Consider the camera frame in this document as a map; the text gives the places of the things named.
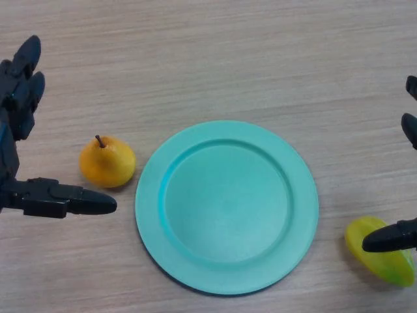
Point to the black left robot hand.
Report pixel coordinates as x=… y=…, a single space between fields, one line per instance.
x=13 y=98

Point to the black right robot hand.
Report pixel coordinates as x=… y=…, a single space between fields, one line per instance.
x=387 y=239

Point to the yellow orange pear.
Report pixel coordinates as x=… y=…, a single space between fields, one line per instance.
x=107 y=166

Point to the round teal green plate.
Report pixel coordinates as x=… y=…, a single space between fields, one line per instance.
x=228 y=208

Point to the yellow green starfruit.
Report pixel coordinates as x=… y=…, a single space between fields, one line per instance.
x=387 y=267

